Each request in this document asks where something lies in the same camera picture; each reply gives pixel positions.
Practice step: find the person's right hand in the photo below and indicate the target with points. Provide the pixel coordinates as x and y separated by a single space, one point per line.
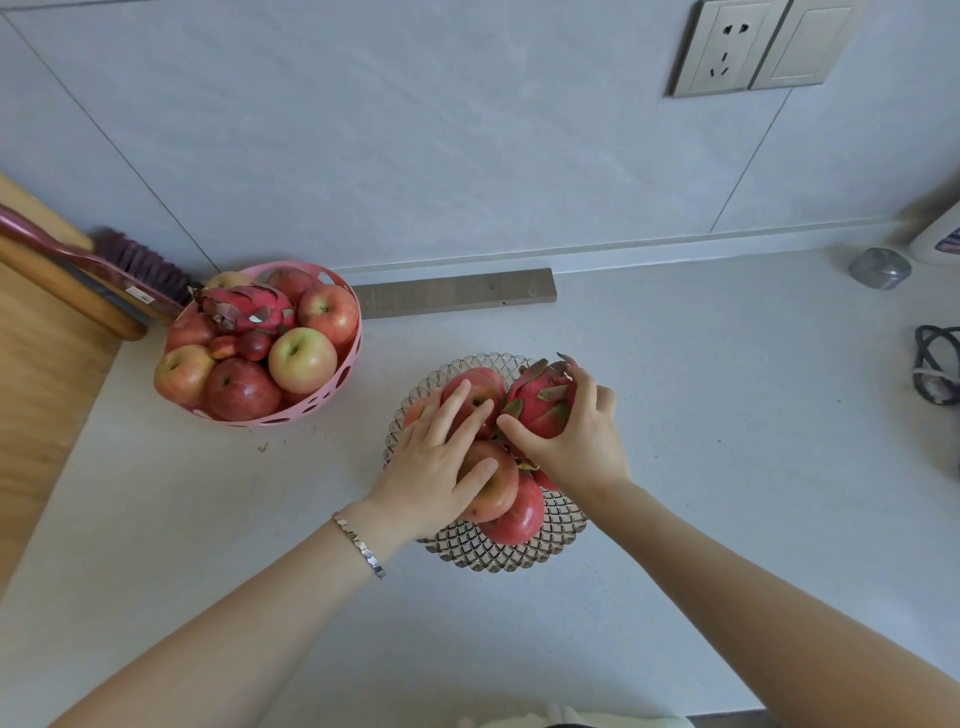
585 457

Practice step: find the person's left hand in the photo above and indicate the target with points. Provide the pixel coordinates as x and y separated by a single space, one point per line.
424 487

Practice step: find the whole red apple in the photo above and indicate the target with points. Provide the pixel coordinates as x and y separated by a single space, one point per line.
484 386
521 517
546 481

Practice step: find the pink dragon fruit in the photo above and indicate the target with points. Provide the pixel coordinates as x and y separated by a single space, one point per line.
540 405
244 307

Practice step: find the clear glass fruit bowl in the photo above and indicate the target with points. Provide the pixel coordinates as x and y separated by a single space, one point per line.
465 547

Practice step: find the peach red apple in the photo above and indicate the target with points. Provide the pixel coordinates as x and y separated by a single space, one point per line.
502 495

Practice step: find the pink perforated plastic bowl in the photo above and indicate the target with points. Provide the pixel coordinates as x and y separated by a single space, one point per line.
330 390

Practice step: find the yellow green apple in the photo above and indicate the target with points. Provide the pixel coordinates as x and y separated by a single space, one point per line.
302 360

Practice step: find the large dark red apple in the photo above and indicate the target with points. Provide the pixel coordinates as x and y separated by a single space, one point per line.
244 390

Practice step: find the small dark red plum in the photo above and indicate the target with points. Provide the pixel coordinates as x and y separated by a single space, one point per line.
255 345

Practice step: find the person's right forearm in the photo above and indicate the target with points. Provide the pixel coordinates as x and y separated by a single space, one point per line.
750 615

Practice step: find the person's left forearm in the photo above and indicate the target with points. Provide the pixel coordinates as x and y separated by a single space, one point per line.
225 645

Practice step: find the grey metal bar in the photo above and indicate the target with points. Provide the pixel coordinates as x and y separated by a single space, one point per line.
450 294

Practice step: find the short wooden rolling pin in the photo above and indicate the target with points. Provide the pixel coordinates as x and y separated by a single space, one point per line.
82 296

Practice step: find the large wooden cutting board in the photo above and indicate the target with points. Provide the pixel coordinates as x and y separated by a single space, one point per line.
37 420

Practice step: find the white container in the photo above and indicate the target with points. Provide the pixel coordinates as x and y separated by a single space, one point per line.
937 240

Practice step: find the white wall socket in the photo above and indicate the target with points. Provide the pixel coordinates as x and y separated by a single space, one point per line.
727 49

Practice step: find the white wall switch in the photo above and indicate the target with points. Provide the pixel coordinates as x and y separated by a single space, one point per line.
810 41

